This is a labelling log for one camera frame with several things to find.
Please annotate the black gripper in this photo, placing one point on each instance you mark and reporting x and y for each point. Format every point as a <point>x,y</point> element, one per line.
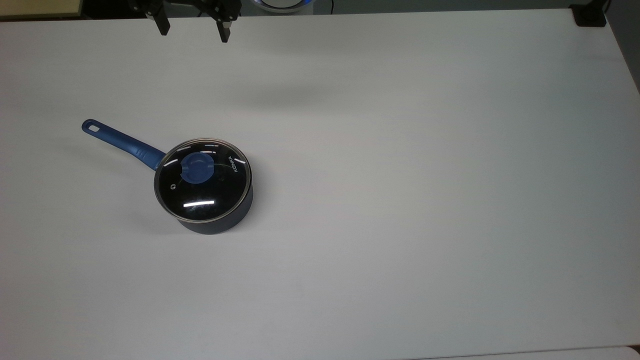
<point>185,4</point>

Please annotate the glass lid with blue knob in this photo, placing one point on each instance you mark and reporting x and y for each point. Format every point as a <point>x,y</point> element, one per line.
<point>202,180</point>

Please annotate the dark blue saucepan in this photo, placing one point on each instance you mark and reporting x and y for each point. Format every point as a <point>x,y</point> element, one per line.
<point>125,141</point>

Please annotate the yellowish wooden board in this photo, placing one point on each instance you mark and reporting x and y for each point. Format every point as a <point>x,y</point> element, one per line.
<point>40,7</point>

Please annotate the black camera pole clamp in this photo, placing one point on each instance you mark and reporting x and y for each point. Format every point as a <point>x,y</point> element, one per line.
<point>590,14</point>

